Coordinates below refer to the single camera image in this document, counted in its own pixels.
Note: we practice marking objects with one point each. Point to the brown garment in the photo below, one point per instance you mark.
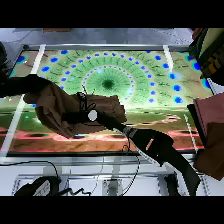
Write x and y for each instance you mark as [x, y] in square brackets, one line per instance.
[50, 106]
[213, 150]

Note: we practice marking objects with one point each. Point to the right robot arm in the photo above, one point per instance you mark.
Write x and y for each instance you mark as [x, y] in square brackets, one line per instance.
[156, 144]

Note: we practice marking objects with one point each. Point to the maroon garment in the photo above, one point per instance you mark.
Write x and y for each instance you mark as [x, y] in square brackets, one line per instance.
[211, 111]

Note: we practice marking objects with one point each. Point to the heap of clothes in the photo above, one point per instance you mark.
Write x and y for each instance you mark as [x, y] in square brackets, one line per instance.
[208, 60]

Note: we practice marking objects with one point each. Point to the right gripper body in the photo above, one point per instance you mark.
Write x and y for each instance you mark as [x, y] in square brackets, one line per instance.
[75, 117]

